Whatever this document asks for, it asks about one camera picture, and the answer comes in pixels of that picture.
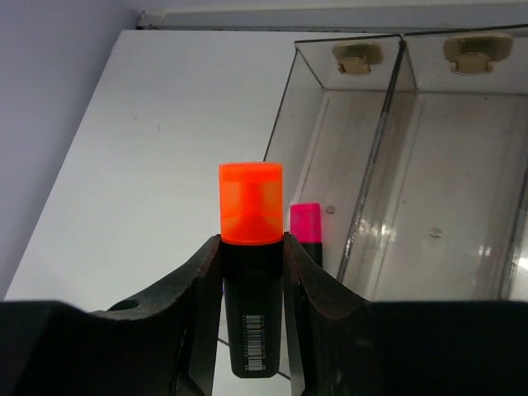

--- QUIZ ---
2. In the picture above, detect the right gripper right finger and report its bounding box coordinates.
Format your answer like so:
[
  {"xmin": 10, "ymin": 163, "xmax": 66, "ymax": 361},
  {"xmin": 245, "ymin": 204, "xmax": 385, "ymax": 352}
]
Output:
[{"xmin": 283, "ymin": 233, "xmax": 371, "ymax": 395}]

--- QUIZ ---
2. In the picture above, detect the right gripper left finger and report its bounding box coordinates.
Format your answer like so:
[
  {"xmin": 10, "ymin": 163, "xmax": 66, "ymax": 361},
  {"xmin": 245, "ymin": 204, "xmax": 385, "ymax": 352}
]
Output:
[{"xmin": 88, "ymin": 236, "xmax": 221, "ymax": 395}]

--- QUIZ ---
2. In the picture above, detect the orange highlighter marker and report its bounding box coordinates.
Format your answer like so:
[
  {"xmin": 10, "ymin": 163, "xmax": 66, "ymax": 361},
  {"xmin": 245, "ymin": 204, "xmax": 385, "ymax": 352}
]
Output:
[{"xmin": 219, "ymin": 162, "xmax": 284, "ymax": 379}]

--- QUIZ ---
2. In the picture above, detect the pink highlighter marker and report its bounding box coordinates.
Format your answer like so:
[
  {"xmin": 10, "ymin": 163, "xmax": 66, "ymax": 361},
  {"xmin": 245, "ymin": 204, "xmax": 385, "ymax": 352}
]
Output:
[{"xmin": 290, "ymin": 202, "xmax": 323, "ymax": 267}]

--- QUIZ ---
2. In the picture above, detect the clear four-compartment organizer tray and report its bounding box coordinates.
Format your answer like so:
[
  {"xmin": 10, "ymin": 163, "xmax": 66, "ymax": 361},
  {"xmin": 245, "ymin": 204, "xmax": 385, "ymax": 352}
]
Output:
[{"xmin": 265, "ymin": 25, "xmax": 527, "ymax": 300}]

